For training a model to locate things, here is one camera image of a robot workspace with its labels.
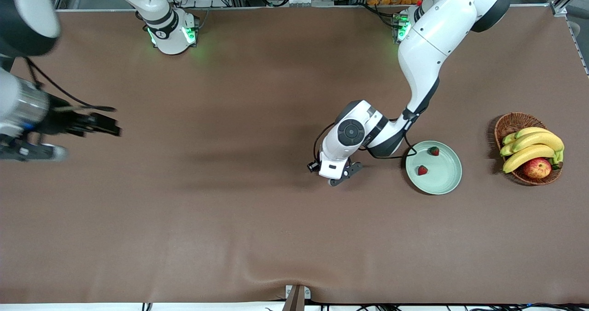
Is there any pale green round plate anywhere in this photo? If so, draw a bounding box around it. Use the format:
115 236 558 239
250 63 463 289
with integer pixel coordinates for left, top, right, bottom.
405 140 462 196

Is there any large table cover mat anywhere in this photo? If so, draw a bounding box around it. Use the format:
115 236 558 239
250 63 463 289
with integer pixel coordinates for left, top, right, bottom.
0 5 589 305

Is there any woven wicker basket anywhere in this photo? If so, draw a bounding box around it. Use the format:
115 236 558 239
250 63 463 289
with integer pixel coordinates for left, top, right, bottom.
494 112 563 186

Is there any large yellow banana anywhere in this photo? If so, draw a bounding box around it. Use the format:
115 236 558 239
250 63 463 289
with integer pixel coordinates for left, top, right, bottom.
512 132 565 153
502 144 555 174

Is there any slender yellow banana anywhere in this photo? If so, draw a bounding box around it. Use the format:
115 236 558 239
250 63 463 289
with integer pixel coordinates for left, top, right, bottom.
514 127 552 139

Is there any red apple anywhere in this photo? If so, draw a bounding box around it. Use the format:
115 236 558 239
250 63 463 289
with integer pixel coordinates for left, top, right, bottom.
523 157 552 179

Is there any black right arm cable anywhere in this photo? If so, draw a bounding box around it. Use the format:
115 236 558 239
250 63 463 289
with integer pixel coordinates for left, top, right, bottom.
23 56 118 114

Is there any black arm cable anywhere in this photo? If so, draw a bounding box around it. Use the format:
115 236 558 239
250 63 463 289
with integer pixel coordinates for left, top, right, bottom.
23 56 118 114
313 111 419 161

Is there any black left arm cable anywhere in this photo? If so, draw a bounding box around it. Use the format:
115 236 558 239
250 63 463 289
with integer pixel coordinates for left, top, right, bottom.
313 111 419 161

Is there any metal clamp bracket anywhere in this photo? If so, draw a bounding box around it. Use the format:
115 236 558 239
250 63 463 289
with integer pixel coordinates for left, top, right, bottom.
285 285 312 300

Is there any brown camera pole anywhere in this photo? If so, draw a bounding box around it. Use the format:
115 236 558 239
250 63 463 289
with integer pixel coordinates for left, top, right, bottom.
282 285 306 311

